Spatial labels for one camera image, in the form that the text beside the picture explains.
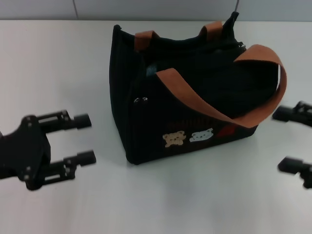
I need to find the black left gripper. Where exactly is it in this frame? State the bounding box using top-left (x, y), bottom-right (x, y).
top-left (0, 109), bottom-right (97, 192)

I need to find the black food bag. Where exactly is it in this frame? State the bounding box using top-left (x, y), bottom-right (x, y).
top-left (108, 11), bottom-right (289, 167)

